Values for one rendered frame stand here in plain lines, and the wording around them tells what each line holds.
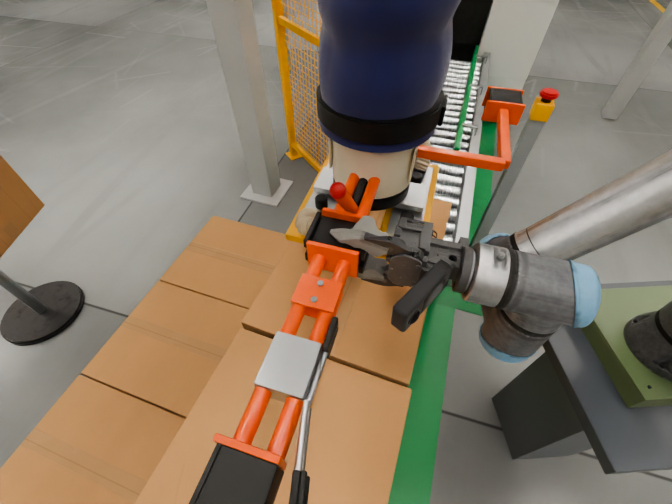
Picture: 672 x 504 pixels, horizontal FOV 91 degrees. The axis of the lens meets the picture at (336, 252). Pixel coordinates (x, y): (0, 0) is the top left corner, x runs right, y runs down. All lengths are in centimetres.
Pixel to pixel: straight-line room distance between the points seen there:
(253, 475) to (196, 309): 103
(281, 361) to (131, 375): 96
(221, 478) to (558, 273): 47
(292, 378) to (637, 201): 54
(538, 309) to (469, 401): 131
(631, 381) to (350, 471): 74
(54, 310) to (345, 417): 197
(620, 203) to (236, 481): 62
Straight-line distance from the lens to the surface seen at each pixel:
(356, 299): 82
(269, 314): 82
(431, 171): 89
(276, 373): 42
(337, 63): 57
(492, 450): 179
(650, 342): 116
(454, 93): 278
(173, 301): 143
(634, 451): 114
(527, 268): 52
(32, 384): 227
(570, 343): 119
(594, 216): 65
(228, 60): 214
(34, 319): 246
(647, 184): 65
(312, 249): 51
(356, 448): 71
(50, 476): 135
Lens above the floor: 164
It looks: 50 degrees down
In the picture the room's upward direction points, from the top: straight up
